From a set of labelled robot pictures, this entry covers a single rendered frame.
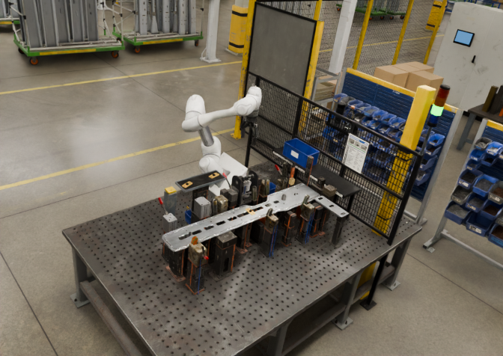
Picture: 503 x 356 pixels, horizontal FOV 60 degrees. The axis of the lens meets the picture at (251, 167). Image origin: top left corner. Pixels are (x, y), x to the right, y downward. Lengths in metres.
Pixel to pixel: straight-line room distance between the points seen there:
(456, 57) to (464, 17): 0.75
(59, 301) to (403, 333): 2.89
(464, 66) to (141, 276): 7.89
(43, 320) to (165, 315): 1.31
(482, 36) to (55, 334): 8.43
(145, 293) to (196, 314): 0.37
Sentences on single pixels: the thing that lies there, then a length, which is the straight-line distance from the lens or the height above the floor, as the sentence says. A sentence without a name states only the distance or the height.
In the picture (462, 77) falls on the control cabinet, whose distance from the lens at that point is 9.71.
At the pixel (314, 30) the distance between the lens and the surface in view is 5.31.
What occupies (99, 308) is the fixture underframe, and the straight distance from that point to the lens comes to 3.61.
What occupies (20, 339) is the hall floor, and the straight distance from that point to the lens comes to 3.86.
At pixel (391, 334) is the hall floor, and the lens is 4.11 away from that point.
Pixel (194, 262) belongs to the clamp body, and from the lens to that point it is 2.85.
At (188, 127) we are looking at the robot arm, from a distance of 3.37.
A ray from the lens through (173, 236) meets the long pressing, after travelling 2.98.
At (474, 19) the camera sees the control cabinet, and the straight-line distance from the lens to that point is 9.58.
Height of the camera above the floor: 2.88
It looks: 29 degrees down
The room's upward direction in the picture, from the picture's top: 8 degrees clockwise
